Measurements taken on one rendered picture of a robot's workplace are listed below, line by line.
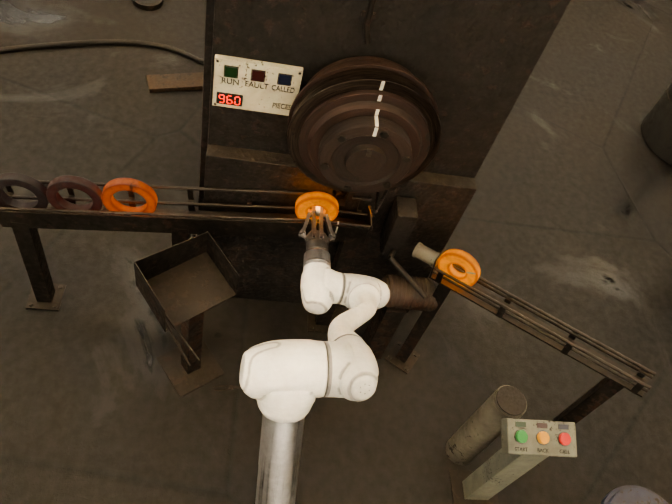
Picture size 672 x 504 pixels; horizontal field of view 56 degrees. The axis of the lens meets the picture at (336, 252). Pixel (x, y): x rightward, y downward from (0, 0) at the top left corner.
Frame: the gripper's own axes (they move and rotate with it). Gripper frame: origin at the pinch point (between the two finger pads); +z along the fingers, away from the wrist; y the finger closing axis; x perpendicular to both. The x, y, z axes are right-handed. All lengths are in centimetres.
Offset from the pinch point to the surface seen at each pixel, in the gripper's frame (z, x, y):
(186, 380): -38, -74, -40
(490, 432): -65, -37, 70
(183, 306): -36, -15, -42
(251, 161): 7.5, 10.4, -24.4
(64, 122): 99, -81, -118
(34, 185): -1, -6, -94
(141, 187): 0, 0, -60
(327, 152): -9.5, 37.6, -3.5
